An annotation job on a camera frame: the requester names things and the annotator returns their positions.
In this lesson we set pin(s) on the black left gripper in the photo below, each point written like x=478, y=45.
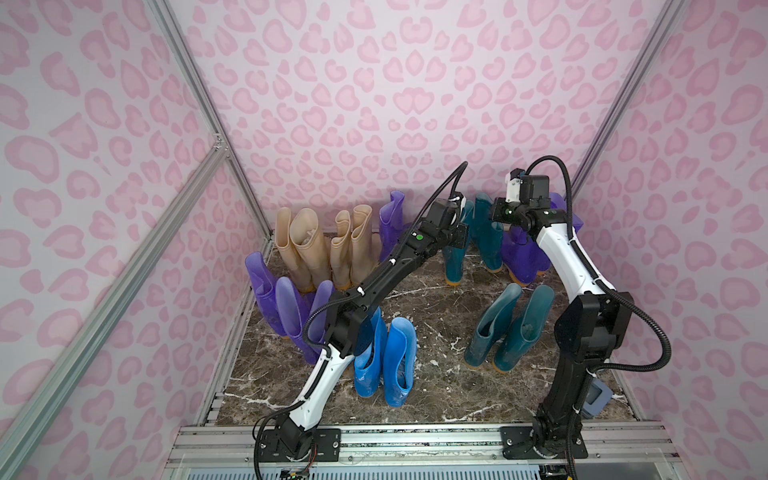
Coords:
x=455, y=237

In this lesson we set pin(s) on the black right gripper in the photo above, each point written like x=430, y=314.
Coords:
x=501, y=213

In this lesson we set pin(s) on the dark green rain boot front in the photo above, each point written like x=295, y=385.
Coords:
x=487, y=235

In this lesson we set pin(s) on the blue rain boot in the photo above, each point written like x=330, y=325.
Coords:
x=368, y=366
x=399, y=361

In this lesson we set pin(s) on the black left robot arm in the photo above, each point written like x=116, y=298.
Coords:
x=349, y=328

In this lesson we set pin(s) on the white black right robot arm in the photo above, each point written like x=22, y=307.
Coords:
x=588, y=330

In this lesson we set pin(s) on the purple rain boot lying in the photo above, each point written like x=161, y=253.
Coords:
x=391, y=223

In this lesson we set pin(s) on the small blue grey box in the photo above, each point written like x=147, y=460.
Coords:
x=598, y=397

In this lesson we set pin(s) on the right aluminium corner post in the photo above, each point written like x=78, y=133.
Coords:
x=663, y=27

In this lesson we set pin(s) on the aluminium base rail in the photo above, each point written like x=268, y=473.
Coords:
x=604, y=450

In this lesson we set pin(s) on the aluminium corner frame post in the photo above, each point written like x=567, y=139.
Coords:
x=125, y=218

